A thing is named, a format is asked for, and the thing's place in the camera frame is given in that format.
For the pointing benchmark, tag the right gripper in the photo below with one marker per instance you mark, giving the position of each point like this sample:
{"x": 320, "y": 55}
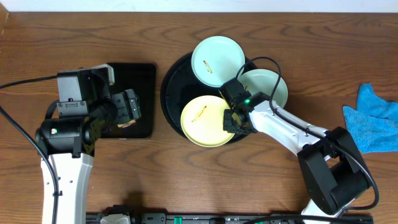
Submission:
{"x": 227, "y": 126}

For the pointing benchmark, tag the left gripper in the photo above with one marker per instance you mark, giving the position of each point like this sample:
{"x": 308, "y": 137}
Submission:
{"x": 125, "y": 106}

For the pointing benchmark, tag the green yellow sponge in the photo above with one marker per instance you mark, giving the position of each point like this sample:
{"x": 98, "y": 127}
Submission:
{"x": 124, "y": 125}

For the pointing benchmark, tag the yellow plate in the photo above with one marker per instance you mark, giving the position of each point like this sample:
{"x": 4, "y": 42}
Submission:
{"x": 202, "y": 121}

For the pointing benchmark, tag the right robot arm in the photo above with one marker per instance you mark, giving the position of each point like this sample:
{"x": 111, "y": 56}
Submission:
{"x": 332, "y": 167}

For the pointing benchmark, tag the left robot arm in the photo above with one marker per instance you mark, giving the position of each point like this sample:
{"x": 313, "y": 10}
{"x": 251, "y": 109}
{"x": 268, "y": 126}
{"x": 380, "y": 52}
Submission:
{"x": 69, "y": 141}

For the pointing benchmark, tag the black rectangular tray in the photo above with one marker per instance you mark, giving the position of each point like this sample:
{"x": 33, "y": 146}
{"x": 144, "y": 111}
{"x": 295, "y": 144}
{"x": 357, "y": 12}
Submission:
{"x": 141, "y": 78}

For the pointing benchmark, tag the black round tray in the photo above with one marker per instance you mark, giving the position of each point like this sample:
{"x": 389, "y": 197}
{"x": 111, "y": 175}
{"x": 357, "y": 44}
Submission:
{"x": 179, "y": 87}

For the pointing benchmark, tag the light blue plate right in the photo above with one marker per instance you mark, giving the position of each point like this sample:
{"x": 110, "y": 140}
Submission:
{"x": 264, "y": 80}

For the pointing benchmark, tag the light blue plate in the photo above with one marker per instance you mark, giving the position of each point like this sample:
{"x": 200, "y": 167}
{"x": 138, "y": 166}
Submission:
{"x": 264, "y": 80}
{"x": 216, "y": 60}

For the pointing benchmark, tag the light blue plate top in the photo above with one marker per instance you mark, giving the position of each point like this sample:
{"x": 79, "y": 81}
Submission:
{"x": 216, "y": 60}

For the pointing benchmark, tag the blue cloth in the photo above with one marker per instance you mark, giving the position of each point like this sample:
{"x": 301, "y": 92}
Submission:
{"x": 373, "y": 123}

